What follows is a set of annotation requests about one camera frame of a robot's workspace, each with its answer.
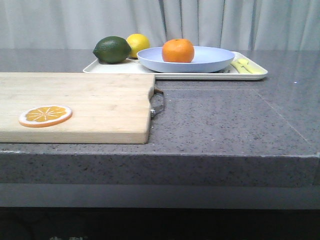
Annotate orange fruit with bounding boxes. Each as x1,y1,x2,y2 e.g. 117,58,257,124
161,38,195,63

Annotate light blue plate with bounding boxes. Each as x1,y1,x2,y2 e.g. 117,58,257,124
137,46,235,73

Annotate cream white tray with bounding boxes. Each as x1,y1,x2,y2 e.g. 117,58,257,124
83,52,268,81

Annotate wooden cutting board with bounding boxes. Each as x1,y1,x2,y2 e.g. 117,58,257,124
0,72,155,144

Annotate yellow lemon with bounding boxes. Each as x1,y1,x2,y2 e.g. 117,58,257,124
126,33,150,59

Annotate green lime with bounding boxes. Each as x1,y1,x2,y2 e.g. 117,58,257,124
93,36,132,64

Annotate orange slice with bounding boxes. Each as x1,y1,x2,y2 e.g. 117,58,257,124
18,105,73,128

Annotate grey curtain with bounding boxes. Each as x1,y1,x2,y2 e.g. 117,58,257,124
0,0,320,51

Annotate metal cutting board handle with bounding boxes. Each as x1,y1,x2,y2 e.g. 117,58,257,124
149,86,165,119

